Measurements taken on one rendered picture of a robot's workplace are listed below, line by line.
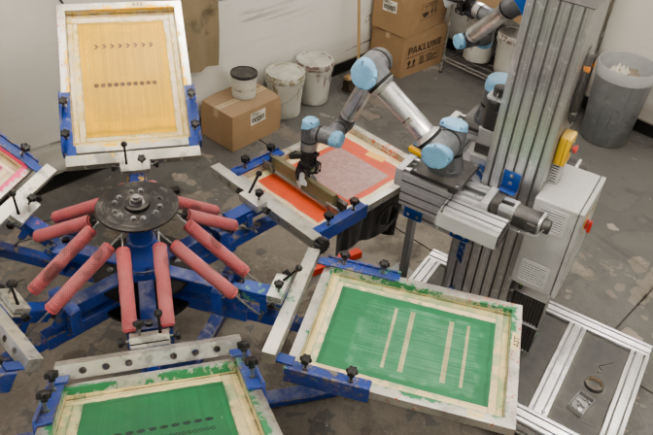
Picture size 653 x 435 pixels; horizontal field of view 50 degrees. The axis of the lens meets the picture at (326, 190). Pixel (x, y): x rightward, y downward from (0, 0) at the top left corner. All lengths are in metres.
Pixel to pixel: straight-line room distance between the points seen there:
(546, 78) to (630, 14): 3.41
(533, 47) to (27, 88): 3.03
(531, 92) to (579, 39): 0.28
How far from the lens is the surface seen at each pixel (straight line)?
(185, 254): 2.56
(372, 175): 3.42
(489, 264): 3.34
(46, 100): 4.71
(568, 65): 2.79
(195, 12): 4.99
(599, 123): 5.94
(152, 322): 2.55
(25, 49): 4.53
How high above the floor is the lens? 2.90
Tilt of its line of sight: 36 degrees down
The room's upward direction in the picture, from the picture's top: 5 degrees clockwise
